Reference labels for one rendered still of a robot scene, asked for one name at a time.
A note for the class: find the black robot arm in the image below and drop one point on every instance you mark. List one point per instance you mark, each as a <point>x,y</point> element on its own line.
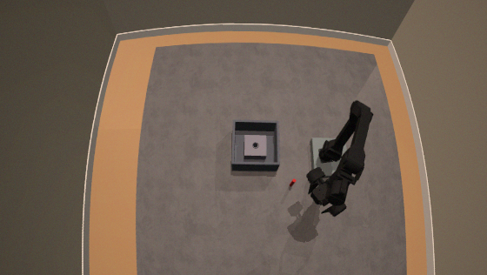
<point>352,161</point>

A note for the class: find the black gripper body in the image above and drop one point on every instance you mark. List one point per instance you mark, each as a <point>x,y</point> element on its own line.
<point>316,175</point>

